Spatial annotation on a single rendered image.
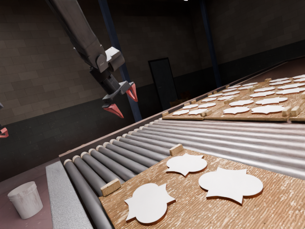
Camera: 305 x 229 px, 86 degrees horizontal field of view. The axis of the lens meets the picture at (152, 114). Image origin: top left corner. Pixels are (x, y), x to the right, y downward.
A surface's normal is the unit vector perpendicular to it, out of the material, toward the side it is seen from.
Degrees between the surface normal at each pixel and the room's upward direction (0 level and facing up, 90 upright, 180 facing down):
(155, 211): 0
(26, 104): 90
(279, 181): 0
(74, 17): 133
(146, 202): 0
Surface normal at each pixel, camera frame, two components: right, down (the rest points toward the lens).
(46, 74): 0.58, -0.02
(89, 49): 0.75, 0.57
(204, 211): -0.27, -0.95
